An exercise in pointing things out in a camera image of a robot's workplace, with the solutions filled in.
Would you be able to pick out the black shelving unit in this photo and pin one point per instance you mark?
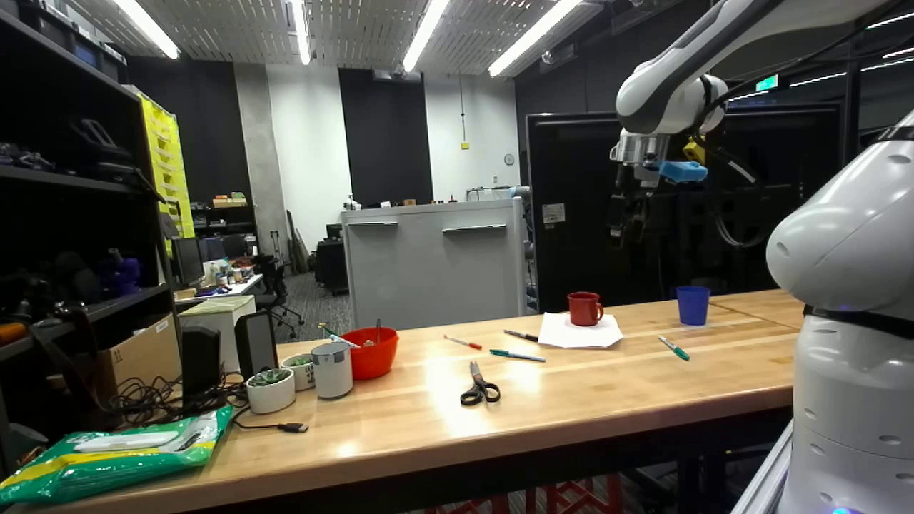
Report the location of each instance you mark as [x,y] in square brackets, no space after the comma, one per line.
[80,249]

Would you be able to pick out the red marker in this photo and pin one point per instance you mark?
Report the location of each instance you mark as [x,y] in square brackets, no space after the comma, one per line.
[464,343]

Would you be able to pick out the small white bowl behind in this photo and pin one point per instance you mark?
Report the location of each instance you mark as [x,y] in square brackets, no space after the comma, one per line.
[303,371]

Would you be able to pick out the black marker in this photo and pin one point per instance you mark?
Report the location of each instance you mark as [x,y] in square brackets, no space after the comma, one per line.
[520,335]

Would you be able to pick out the green wipes package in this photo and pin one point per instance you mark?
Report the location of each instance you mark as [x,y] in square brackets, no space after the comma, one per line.
[90,463]

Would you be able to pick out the white paper sheet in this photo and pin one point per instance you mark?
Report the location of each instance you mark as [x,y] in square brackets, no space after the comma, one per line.
[560,333]

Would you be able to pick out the black speaker box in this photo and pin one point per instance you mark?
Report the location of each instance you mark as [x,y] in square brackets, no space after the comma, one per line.
[254,343]

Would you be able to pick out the white cylindrical cup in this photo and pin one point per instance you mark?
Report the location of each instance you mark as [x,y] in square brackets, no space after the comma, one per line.
[332,371]

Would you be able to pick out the cardboard box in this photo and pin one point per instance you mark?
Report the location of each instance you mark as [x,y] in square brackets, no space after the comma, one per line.
[150,352]

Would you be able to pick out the white bowl with green contents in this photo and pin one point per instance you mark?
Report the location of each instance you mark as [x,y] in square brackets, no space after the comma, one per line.
[270,389]

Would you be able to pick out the blue cup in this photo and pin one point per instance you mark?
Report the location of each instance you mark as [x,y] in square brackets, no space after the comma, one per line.
[693,304]

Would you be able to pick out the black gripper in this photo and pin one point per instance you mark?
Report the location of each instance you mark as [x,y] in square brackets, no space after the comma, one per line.
[643,155]

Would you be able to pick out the grey metal cabinet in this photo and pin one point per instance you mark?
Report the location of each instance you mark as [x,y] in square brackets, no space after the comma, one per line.
[434,264]

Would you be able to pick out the black scissors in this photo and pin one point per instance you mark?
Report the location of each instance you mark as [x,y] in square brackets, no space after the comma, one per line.
[480,389]

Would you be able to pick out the red bowl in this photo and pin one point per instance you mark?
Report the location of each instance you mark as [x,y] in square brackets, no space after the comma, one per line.
[373,352]

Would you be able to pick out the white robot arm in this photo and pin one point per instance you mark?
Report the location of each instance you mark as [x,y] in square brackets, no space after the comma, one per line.
[847,256]

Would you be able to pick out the red mug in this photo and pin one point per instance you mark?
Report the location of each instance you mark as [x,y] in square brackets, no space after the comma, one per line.
[583,306]

